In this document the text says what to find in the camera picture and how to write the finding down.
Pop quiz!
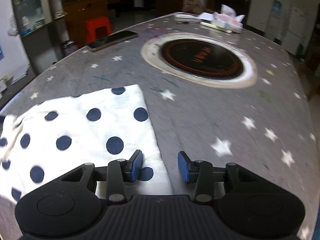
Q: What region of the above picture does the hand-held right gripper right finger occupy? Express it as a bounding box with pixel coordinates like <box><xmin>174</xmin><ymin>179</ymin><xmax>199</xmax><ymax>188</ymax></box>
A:
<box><xmin>178</xmin><ymin>152</ymin><xmax>260</xmax><ymax>204</ymax></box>

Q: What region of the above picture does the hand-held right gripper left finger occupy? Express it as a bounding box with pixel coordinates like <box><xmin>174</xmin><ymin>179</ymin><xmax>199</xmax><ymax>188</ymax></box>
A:
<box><xmin>61</xmin><ymin>150</ymin><xmax>143</xmax><ymax>205</ymax></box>

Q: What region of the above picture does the white polka dot garment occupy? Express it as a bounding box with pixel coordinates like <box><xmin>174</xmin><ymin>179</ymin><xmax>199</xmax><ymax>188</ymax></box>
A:
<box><xmin>0</xmin><ymin>84</ymin><xmax>173</xmax><ymax>203</ymax></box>

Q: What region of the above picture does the grey star print tablecloth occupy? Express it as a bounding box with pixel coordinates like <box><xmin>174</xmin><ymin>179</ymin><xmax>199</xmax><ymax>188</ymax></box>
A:
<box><xmin>0</xmin><ymin>11</ymin><xmax>318</xmax><ymax>240</ymax></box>

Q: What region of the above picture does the round black induction cooktop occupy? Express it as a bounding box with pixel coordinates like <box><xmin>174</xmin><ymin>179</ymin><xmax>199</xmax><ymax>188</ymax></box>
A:
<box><xmin>156</xmin><ymin>37</ymin><xmax>250</xmax><ymax>83</ymax></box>

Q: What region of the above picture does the black smartphone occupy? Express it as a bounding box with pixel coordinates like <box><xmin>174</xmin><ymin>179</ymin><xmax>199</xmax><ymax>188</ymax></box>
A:
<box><xmin>86</xmin><ymin>30</ymin><xmax>139</xmax><ymax>53</ymax></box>

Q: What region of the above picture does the red plastic stool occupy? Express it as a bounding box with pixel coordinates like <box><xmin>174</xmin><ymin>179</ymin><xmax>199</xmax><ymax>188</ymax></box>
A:
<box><xmin>84</xmin><ymin>17</ymin><xmax>113</xmax><ymax>44</ymax></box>

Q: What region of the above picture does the long white remote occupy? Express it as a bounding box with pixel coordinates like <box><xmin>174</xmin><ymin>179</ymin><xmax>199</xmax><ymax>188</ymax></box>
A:
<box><xmin>174</xmin><ymin>14</ymin><xmax>198</xmax><ymax>21</ymax></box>

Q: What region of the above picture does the pastel tissue pack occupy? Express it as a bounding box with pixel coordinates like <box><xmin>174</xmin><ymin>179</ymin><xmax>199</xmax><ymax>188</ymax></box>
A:
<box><xmin>211</xmin><ymin>4</ymin><xmax>245</xmax><ymax>34</ymax></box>

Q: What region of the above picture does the white folded paper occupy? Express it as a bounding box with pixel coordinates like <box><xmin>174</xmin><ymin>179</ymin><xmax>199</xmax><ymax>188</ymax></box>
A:
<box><xmin>197</xmin><ymin>12</ymin><xmax>215</xmax><ymax>22</ymax></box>

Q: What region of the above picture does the brown wooden cabinet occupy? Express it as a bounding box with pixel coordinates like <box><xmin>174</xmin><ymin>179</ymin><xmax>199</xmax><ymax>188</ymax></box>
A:
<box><xmin>61</xmin><ymin>0</ymin><xmax>110</xmax><ymax>48</ymax></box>

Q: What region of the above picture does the white water dispenser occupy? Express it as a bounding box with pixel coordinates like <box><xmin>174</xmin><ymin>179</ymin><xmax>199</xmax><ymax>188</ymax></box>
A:
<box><xmin>265</xmin><ymin>15</ymin><xmax>282</xmax><ymax>39</ymax></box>

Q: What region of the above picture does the dark wooden door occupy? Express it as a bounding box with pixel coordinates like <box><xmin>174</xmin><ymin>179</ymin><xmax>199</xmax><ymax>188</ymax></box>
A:
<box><xmin>219</xmin><ymin>0</ymin><xmax>250</xmax><ymax>24</ymax></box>

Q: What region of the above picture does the white refrigerator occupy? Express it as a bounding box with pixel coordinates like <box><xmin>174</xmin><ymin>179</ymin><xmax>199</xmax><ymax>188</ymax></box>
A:
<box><xmin>282</xmin><ymin>4</ymin><xmax>311</xmax><ymax>56</ymax></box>

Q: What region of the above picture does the blue water bottle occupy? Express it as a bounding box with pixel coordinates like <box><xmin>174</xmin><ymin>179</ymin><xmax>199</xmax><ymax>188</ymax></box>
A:
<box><xmin>271</xmin><ymin>0</ymin><xmax>282</xmax><ymax>18</ymax></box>

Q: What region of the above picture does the glass front shelf unit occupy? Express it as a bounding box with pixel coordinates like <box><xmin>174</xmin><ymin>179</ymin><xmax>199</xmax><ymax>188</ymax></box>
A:
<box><xmin>10</xmin><ymin>0</ymin><xmax>54</xmax><ymax>38</ymax></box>

